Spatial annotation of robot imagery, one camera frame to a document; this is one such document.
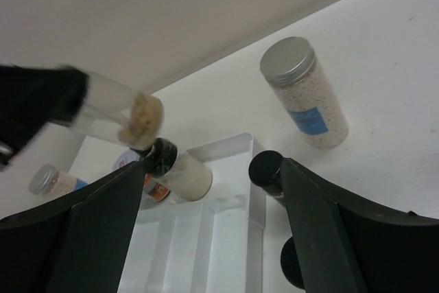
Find red-label white-lid jar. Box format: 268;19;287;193
112;147;170;202

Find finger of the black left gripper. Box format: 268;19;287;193
1;65;88;169

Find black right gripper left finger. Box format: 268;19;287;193
1;163;143;292

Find black-top brown powder bottle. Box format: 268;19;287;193
54;72;164;151

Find blue-label white bead jar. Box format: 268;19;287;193
259;36;349;149

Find black-cap red-label spice bottle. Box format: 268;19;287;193
280;237;305;290

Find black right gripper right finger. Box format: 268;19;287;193
281;158;438;292

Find black-top white powder bottle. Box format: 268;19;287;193
141;138;213;202

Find blue-label silver-lid jar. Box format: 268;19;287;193
28;164;88;199

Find white plastic organizer tray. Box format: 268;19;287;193
119;133;265;292

